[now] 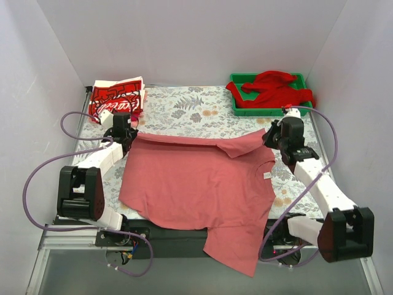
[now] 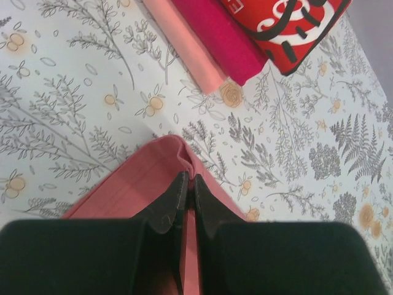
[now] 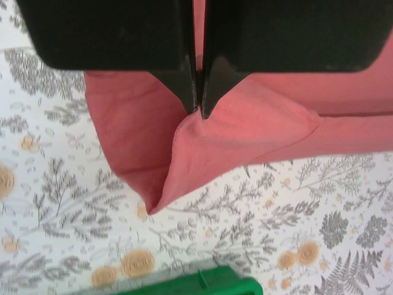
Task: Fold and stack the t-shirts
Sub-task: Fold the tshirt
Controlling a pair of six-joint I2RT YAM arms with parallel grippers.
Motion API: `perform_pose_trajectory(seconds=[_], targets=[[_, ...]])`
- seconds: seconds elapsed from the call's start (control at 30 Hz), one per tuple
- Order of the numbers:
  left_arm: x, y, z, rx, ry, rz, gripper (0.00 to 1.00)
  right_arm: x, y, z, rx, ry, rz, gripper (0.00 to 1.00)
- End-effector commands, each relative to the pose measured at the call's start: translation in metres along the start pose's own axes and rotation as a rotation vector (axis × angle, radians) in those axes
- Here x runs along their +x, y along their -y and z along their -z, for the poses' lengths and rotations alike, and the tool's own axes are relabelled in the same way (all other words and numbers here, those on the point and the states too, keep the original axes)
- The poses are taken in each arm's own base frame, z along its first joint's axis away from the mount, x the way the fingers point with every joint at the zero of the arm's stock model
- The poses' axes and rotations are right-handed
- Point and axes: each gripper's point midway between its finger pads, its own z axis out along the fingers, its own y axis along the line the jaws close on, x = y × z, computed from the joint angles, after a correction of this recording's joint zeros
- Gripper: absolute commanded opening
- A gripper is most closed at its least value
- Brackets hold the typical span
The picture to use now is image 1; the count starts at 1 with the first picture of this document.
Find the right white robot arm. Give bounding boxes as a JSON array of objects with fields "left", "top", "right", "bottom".
[{"left": 262, "top": 116, "right": 375, "bottom": 263}]

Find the floral patterned table mat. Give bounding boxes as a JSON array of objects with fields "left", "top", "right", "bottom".
[{"left": 64, "top": 86, "right": 332, "bottom": 219}]

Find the green plastic bin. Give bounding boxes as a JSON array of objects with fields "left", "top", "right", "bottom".
[{"left": 230, "top": 73, "right": 313, "bottom": 117}]

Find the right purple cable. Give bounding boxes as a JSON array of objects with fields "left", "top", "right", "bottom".
[{"left": 257, "top": 104, "right": 339, "bottom": 264}]

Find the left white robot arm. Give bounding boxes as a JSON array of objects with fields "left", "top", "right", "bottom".
[{"left": 57, "top": 110, "right": 138, "bottom": 246}]

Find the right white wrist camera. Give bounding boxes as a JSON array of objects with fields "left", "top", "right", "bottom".
[{"left": 282, "top": 105, "right": 302, "bottom": 119}]

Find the folded red printed shirt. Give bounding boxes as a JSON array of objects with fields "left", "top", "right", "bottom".
[{"left": 88, "top": 91, "right": 145, "bottom": 120}]

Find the folded magenta shirt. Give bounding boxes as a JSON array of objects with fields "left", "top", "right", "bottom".
[{"left": 130, "top": 112, "right": 142, "bottom": 123}]

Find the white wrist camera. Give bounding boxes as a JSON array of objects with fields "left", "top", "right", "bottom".
[
  {"left": 282, "top": 105, "right": 302, "bottom": 119},
  {"left": 98, "top": 109, "right": 114, "bottom": 129}
]

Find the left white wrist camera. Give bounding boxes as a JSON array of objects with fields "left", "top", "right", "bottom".
[{"left": 98, "top": 109, "right": 114, "bottom": 129}]

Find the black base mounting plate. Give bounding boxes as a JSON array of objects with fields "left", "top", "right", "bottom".
[{"left": 95, "top": 219, "right": 309, "bottom": 264}]

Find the red t shirt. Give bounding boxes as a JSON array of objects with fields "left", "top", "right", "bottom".
[{"left": 226, "top": 71, "right": 316, "bottom": 109}]

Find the folded white shirt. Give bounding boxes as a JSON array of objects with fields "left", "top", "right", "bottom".
[{"left": 91, "top": 76, "right": 146, "bottom": 102}]

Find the pink t shirt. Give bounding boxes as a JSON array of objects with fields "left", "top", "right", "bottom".
[{"left": 119, "top": 130, "right": 275, "bottom": 277}]

